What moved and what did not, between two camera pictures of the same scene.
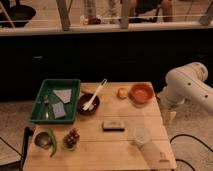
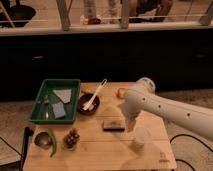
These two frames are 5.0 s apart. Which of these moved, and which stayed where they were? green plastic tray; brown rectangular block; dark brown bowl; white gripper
Moved: white gripper
Stayed: green plastic tray; brown rectangular block; dark brown bowl
